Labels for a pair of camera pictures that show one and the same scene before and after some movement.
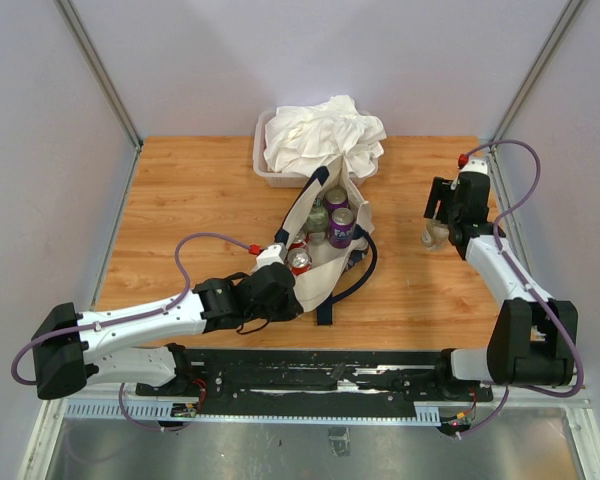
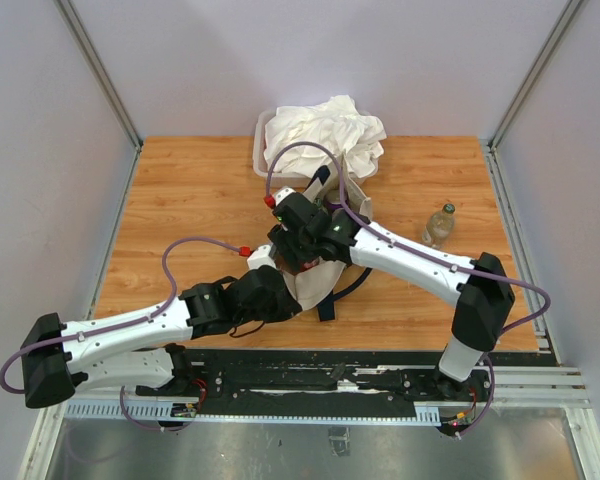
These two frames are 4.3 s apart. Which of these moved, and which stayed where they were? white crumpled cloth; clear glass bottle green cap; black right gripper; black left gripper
Moved: black right gripper
Stayed: clear glass bottle green cap; black left gripper; white crumpled cloth
